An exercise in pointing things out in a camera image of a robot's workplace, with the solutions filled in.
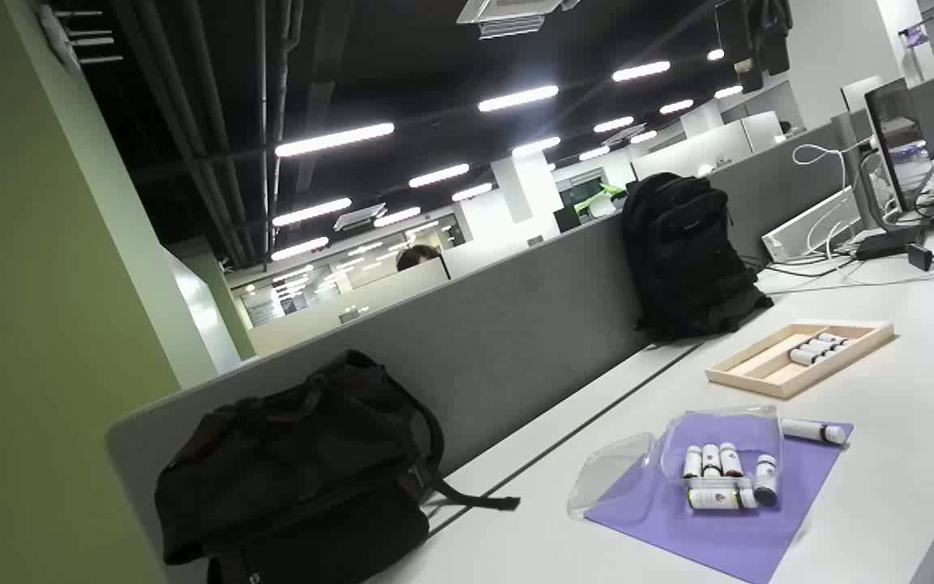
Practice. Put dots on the clear container lid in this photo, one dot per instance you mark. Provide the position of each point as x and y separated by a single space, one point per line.
614 481

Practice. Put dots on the clear plastic container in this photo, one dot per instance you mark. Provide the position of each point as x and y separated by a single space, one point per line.
753 432

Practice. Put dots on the black backpack near left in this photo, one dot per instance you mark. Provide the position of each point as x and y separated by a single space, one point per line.
311 485

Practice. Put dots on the white keyboard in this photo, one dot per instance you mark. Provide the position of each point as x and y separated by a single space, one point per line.
812 229

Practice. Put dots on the grey desk partition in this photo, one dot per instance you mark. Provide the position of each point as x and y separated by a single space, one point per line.
485 356

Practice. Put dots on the black backpack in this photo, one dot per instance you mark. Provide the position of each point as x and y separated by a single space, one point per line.
311 485
681 265

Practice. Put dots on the black backpack far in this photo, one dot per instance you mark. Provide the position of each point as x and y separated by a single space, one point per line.
681 265

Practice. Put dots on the computer monitor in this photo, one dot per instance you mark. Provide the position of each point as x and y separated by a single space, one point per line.
900 133

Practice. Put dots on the white bottle on mat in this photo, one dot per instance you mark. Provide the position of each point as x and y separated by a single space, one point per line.
820 432

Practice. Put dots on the white bottle lying front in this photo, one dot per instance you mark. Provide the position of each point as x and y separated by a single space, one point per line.
714 502

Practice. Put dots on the wooden tray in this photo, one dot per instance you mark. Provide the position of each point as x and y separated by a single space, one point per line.
762 369

